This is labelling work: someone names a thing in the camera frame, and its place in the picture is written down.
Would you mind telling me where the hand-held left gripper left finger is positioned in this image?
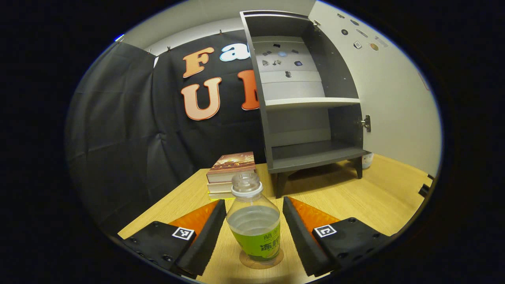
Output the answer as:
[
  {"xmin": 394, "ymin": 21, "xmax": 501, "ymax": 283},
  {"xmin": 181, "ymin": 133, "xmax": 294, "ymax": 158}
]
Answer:
[{"xmin": 118, "ymin": 198, "xmax": 227, "ymax": 278}]

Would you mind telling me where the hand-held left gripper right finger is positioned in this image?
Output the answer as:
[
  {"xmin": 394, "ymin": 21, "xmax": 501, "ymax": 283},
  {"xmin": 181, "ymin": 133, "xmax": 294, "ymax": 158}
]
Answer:
[{"xmin": 282, "ymin": 196, "xmax": 395, "ymax": 277}]

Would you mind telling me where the round brown coaster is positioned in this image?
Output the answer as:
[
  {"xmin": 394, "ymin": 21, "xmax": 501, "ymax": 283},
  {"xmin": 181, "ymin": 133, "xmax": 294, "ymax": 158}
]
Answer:
[{"xmin": 239, "ymin": 248, "xmax": 284, "ymax": 270}]

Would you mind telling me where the green label bottle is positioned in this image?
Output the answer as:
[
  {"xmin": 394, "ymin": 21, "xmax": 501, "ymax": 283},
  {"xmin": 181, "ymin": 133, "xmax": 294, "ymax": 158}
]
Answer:
[{"xmin": 226, "ymin": 172, "xmax": 281, "ymax": 264}]

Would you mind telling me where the grey cabinet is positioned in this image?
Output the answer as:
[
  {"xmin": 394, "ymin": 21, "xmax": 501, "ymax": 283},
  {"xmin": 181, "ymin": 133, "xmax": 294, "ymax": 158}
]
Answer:
[{"xmin": 240, "ymin": 10, "xmax": 371, "ymax": 199}]

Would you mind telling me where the white cabinet door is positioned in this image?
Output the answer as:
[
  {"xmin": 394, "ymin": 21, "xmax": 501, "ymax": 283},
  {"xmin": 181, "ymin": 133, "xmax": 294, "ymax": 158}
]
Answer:
[{"xmin": 308, "ymin": 0, "xmax": 443, "ymax": 179}]

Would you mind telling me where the yellow-green book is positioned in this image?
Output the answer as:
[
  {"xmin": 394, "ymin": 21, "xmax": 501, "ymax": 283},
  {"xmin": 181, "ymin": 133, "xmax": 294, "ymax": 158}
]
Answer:
[{"xmin": 208, "ymin": 191, "xmax": 237, "ymax": 201}]

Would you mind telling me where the white book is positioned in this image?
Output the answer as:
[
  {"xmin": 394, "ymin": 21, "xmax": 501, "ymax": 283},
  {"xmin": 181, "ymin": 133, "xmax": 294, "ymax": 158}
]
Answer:
[{"xmin": 207, "ymin": 181, "xmax": 234, "ymax": 194}]

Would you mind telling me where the black backdrop cloth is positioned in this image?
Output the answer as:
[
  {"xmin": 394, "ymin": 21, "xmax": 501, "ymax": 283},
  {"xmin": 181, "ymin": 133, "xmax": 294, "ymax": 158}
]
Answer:
[{"xmin": 65, "ymin": 30, "xmax": 277, "ymax": 237}]

